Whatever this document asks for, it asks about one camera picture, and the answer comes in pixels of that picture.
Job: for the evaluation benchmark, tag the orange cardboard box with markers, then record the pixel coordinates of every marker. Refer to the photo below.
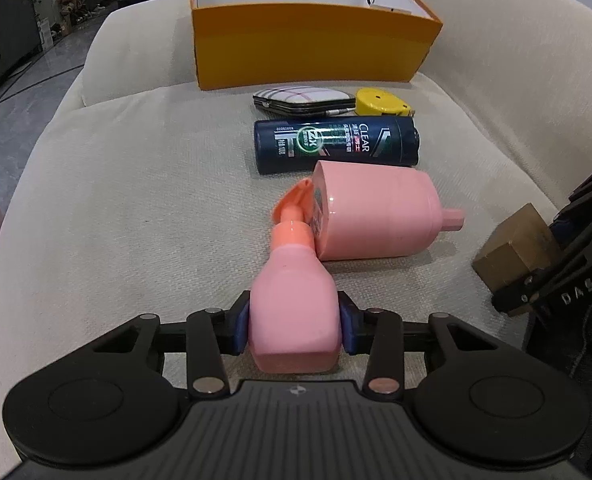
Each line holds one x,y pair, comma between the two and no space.
301,45

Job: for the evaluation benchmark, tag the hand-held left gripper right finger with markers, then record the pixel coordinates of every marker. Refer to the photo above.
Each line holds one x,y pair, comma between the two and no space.
348,330

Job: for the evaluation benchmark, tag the white floor appliance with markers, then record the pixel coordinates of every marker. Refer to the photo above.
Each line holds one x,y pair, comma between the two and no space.
45,32

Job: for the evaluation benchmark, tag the plaid zip case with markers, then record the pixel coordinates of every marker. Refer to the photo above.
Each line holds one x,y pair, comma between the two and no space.
301,97

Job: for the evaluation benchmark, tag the large pink bottle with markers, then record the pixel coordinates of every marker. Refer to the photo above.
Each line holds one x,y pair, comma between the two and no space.
376,210

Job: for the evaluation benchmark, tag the yellow tape measure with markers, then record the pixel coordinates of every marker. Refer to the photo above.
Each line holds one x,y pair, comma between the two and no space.
376,100

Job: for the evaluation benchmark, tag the dark grey drawer cabinet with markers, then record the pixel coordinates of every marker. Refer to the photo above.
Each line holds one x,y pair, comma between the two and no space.
0,35

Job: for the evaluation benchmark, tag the beige sofa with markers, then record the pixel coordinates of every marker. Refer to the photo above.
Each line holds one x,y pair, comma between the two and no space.
125,210

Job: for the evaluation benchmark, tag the pink spray bottle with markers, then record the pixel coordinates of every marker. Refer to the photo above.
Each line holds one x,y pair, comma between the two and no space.
293,310

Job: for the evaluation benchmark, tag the reddish brown small box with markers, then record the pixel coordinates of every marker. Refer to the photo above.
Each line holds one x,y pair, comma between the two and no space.
511,250

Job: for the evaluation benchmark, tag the dark blue shampoo bottle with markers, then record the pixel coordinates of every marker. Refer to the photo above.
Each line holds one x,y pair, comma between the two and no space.
326,142

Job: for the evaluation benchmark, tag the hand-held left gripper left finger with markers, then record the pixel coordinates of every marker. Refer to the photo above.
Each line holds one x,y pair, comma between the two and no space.
238,330

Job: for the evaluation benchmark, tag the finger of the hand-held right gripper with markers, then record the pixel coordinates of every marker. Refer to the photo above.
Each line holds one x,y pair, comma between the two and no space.
591,195
541,290

